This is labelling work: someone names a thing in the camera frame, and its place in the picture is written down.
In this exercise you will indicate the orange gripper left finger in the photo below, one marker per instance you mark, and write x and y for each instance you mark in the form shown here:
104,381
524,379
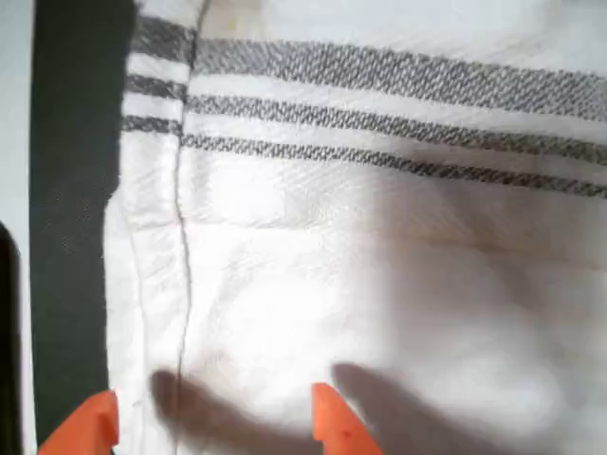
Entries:
92,422

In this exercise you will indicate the white striped dish towel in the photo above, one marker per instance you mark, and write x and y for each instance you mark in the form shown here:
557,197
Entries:
332,260

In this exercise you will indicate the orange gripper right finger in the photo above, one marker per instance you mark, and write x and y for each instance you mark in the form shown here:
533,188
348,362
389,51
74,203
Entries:
334,422

